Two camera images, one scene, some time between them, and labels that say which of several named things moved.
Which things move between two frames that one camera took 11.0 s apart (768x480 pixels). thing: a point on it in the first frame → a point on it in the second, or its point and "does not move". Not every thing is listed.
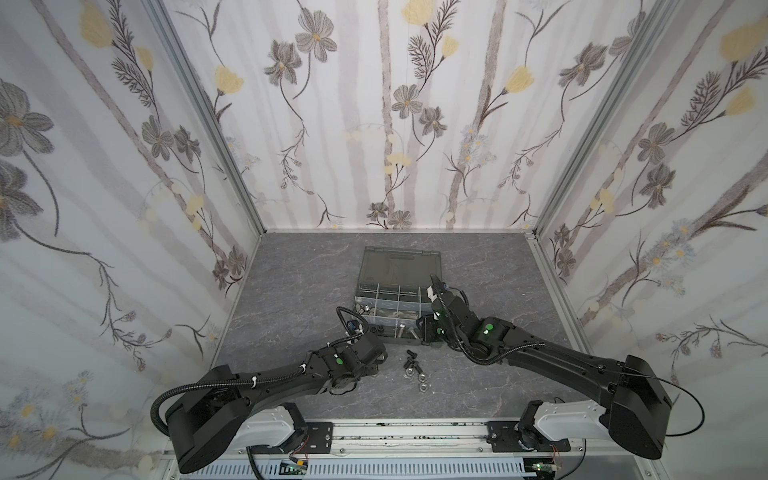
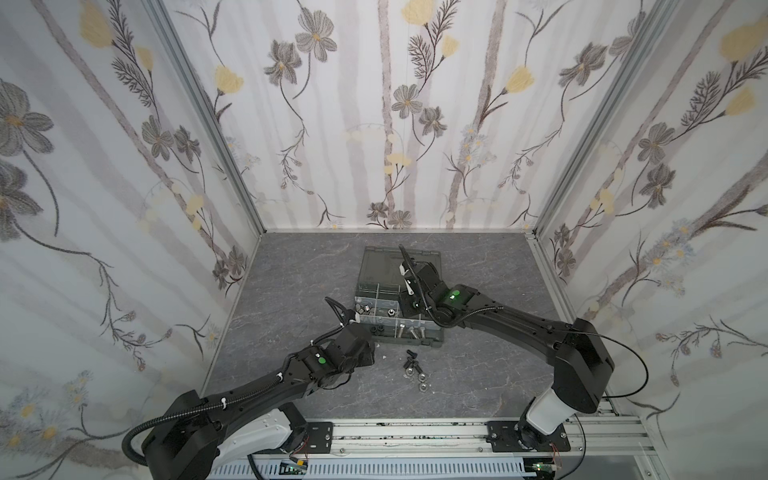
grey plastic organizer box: (392, 291) does not move
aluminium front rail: (425, 441) does not move
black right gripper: (448, 309) → (414, 285)
